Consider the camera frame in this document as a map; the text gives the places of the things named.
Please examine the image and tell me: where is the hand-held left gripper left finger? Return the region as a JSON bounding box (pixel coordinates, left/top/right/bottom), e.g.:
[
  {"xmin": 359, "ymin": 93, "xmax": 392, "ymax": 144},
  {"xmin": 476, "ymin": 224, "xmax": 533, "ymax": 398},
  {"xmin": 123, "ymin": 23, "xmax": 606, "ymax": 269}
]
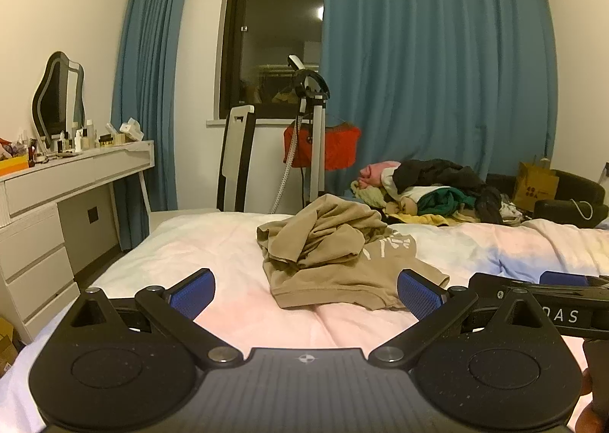
[{"xmin": 62, "ymin": 268, "xmax": 244, "ymax": 364}]

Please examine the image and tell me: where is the person's right hand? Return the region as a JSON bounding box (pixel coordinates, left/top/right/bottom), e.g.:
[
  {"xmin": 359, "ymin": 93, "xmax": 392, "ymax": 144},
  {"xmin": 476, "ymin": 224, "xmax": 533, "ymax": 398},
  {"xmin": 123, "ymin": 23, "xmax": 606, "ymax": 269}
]
[{"xmin": 573, "ymin": 366, "xmax": 609, "ymax": 433}]

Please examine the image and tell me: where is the tissue box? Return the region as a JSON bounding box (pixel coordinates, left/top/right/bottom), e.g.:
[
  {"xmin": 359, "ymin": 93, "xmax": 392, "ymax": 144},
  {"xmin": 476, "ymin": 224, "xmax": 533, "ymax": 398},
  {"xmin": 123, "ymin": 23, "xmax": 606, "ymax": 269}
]
[{"xmin": 118, "ymin": 117, "xmax": 145, "ymax": 144}]

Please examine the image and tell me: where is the beige shirt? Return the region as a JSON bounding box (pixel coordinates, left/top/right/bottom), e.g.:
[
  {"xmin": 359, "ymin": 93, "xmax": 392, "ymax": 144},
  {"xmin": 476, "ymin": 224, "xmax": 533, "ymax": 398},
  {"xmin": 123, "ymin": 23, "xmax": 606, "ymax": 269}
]
[{"xmin": 256, "ymin": 194, "xmax": 451, "ymax": 311}]

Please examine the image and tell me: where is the cardboard box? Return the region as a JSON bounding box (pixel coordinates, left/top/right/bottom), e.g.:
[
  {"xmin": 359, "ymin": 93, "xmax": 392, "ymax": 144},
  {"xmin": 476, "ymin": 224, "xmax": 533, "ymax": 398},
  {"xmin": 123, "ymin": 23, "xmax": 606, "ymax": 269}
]
[{"xmin": 0, "ymin": 316, "xmax": 22, "ymax": 377}]

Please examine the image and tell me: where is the group of cosmetic bottles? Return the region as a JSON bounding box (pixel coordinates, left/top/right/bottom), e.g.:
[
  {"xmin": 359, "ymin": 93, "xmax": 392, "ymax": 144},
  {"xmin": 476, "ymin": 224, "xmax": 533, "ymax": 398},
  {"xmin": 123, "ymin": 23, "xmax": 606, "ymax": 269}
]
[{"xmin": 49, "ymin": 120, "xmax": 118, "ymax": 154}]

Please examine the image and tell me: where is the white chair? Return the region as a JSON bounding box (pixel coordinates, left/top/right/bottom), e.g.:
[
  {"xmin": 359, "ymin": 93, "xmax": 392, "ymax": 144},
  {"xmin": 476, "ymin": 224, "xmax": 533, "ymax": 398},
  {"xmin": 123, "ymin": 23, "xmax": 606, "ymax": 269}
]
[{"xmin": 149, "ymin": 104, "xmax": 257, "ymax": 229}]

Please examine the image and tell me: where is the dark window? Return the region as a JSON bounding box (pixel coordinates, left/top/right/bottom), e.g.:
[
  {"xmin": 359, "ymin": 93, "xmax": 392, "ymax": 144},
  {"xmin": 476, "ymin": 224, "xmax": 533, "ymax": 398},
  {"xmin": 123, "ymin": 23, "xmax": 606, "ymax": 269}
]
[{"xmin": 216, "ymin": 0, "xmax": 329, "ymax": 122}]

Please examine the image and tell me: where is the wavy vanity mirror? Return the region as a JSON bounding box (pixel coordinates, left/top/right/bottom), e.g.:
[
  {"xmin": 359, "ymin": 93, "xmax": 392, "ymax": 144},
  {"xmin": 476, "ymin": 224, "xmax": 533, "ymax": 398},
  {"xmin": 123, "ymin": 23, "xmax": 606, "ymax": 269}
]
[{"xmin": 31, "ymin": 51, "xmax": 86, "ymax": 151}]

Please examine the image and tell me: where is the white dressing table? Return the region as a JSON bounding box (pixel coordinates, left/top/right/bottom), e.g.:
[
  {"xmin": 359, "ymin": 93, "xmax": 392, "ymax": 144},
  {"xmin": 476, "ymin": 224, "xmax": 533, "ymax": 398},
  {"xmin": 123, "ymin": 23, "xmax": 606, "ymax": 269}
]
[{"xmin": 0, "ymin": 140, "xmax": 156, "ymax": 344}]

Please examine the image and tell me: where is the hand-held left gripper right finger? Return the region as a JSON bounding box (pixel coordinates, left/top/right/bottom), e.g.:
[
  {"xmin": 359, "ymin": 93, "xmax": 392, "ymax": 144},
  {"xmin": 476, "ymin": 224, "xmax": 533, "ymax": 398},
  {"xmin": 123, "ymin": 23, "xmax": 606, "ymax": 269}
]
[{"xmin": 368, "ymin": 268, "xmax": 553, "ymax": 364}]

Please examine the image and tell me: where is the orange box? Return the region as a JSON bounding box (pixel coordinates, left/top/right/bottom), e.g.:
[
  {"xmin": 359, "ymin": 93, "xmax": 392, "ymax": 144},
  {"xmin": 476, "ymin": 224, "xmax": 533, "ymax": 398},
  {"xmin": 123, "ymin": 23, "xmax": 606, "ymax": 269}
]
[{"xmin": 0, "ymin": 154, "xmax": 30, "ymax": 177}]

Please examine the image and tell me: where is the narrow blue curtain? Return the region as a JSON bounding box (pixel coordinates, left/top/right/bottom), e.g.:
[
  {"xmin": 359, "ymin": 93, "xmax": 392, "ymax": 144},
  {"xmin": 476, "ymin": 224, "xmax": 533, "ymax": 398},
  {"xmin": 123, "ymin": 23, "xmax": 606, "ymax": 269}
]
[{"xmin": 110, "ymin": 0, "xmax": 197, "ymax": 251}]

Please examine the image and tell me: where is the red garment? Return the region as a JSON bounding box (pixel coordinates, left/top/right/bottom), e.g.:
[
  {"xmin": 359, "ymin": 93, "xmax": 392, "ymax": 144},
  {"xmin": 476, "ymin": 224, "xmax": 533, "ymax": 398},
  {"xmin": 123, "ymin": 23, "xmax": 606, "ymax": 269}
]
[{"xmin": 284, "ymin": 122, "xmax": 362, "ymax": 171}]

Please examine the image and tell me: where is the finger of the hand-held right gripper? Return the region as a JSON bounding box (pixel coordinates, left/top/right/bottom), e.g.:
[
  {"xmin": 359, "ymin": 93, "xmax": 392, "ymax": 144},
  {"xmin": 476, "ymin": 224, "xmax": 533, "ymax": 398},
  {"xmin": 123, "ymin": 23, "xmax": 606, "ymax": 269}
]
[
  {"xmin": 468, "ymin": 272, "xmax": 543, "ymax": 304},
  {"xmin": 539, "ymin": 270, "xmax": 609, "ymax": 289}
]

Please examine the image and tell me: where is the wide blue curtain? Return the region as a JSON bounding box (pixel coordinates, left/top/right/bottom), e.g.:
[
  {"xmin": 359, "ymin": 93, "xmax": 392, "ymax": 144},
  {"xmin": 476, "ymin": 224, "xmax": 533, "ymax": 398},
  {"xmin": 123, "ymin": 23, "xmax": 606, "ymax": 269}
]
[{"xmin": 318, "ymin": 0, "xmax": 559, "ymax": 205}]

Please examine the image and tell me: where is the yellow paper bag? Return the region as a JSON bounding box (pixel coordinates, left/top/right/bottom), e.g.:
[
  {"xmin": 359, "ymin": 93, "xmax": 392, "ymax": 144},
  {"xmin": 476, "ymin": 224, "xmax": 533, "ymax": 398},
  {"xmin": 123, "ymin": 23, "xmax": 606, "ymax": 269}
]
[{"xmin": 512, "ymin": 158, "xmax": 560, "ymax": 213}]

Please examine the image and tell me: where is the black sofa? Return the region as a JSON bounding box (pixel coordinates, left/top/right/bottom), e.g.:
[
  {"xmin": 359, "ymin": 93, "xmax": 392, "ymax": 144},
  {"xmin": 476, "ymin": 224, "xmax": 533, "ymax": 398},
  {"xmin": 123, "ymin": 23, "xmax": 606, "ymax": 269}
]
[{"xmin": 485, "ymin": 169, "xmax": 608, "ymax": 229}]

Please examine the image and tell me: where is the pile of mixed clothes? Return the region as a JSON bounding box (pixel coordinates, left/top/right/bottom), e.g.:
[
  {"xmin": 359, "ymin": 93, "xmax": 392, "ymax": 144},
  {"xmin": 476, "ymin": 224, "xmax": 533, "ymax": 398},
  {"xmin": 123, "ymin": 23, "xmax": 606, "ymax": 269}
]
[{"xmin": 351, "ymin": 158, "xmax": 524, "ymax": 227}]

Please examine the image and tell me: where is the garment steamer on stand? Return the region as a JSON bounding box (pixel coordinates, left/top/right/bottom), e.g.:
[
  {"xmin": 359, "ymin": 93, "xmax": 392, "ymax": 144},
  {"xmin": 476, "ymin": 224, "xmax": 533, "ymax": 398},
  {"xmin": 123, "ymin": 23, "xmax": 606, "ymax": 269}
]
[{"xmin": 269, "ymin": 54, "xmax": 331, "ymax": 215}]

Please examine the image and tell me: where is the pale pink bed blanket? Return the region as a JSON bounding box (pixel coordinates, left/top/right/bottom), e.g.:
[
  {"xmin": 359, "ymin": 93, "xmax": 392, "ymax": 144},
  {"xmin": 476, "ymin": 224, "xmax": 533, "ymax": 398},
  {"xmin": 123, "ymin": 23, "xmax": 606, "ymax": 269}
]
[{"xmin": 0, "ymin": 213, "xmax": 609, "ymax": 433}]

